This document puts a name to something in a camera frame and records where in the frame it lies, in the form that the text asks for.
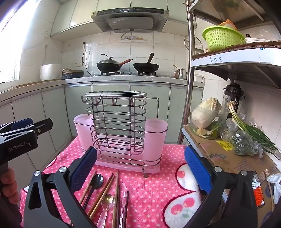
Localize range hood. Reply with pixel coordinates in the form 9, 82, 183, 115
91, 9, 170, 34

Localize person's left hand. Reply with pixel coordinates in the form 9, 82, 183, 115
0, 168, 18, 211

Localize white rice cooker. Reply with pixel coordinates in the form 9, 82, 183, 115
40, 63, 64, 81

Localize black blender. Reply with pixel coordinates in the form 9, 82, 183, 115
223, 82, 245, 114

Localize black wok with lid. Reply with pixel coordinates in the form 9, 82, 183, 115
96, 53, 133, 72

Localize white tray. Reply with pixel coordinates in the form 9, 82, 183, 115
244, 37, 264, 44

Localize plastic bag of greens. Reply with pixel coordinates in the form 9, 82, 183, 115
220, 113, 264, 158

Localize orange mesh bag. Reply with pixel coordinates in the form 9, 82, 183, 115
220, 19, 238, 31

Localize pink plastic drip tray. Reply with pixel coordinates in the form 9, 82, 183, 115
82, 140, 162, 173

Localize lower kitchen cabinets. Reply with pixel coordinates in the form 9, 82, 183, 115
0, 80, 203, 182

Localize pink polka dot towel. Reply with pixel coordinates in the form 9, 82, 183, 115
19, 135, 202, 228

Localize window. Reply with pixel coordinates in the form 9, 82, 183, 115
0, 0, 47, 84

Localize metal shelf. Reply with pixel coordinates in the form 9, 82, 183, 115
179, 0, 281, 228

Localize green onions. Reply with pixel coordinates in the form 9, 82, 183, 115
228, 100, 281, 160

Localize steel kettle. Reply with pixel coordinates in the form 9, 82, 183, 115
173, 65, 188, 79

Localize clear plastic utensil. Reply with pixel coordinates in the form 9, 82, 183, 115
120, 183, 128, 228

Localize clear plastic splash guard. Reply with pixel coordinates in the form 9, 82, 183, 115
84, 43, 110, 74

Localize kitchen cabinets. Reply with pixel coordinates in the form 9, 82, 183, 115
50, 0, 132, 38
0, 80, 203, 182

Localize clear plastic spoon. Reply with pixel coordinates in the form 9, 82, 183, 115
97, 194, 116, 228

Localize black spoon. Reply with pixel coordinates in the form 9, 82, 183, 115
82, 174, 104, 209

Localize gas stove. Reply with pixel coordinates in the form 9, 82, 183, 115
100, 70, 157, 77

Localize napa cabbage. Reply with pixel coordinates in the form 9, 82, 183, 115
191, 98, 222, 129

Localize light brown wooden chopstick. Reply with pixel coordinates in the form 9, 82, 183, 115
79, 170, 97, 204

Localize black power cable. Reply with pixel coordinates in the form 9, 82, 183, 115
82, 42, 91, 76

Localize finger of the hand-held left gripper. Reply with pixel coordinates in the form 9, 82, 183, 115
0, 118, 34, 133
13, 118, 53, 141

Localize white plastic bag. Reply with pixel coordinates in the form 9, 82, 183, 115
266, 173, 281, 205

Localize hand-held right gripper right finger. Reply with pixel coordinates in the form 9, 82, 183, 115
184, 145, 258, 228

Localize dark wooden chopstick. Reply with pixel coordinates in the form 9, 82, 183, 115
122, 191, 129, 228
117, 185, 122, 228

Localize green plastic colander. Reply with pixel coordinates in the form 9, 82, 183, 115
202, 26, 246, 51

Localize metal strainer ladle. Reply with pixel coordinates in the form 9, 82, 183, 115
184, 35, 203, 55

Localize black electric cooker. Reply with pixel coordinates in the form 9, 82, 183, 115
61, 68, 84, 79

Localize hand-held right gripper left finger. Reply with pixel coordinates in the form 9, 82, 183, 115
23, 146, 98, 228

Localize upper kitchen cabinets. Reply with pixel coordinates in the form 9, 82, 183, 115
50, 0, 132, 38

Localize metal wire utensil rack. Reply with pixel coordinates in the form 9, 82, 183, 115
80, 92, 163, 178

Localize cardboard sheet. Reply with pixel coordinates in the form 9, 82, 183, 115
183, 125, 277, 220

